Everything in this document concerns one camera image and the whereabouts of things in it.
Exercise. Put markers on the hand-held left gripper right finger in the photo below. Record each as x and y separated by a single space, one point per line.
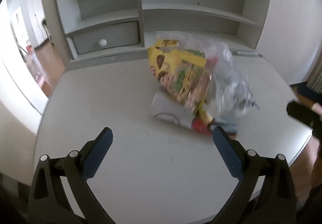
226 153

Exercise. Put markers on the clear plastic bag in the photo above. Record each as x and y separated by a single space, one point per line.
234 83

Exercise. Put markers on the red wrapper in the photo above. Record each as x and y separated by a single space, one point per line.
200 126

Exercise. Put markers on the grey drawer with white knob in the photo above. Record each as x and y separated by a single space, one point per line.
118 35

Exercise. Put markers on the light blue packet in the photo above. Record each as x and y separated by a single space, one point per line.
228 126

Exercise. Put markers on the grey white packet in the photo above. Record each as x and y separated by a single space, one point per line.
163 105

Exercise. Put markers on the dark mat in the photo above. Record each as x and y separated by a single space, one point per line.
305 92

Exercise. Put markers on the light curtain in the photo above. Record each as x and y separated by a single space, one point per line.
315 80

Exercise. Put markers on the yellow snack packet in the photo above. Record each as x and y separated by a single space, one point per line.
181 75

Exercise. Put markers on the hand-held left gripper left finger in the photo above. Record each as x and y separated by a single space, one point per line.
99 153

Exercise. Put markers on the pink cloth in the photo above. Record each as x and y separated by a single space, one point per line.
316 161

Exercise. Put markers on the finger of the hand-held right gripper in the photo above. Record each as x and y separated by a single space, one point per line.
300 113

